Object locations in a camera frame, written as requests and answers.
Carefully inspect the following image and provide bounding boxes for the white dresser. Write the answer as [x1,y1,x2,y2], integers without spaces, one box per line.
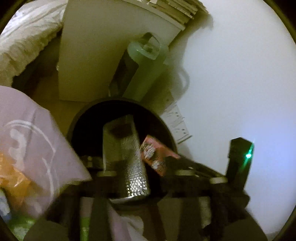
[58,0,185,102]

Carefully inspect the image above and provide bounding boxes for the stack of books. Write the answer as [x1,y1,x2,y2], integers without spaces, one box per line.
[139,0,208,25]

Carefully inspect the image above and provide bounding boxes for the green air purifier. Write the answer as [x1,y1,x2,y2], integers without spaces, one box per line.
[108,32,169,101]

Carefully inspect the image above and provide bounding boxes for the green box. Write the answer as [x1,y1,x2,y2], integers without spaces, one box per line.
[8,215,36,241]

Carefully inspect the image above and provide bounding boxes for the bed with white duvet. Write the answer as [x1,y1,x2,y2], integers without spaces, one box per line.
[1,1,68,86]

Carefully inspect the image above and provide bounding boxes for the red snack box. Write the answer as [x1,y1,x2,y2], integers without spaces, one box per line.
[140,135,181,177]

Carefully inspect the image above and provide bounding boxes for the purple round tablecloth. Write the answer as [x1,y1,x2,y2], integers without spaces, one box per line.
[1,86,144,240]

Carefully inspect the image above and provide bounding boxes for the white wall socket strip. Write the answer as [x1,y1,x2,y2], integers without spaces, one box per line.
[161,102,191,144]

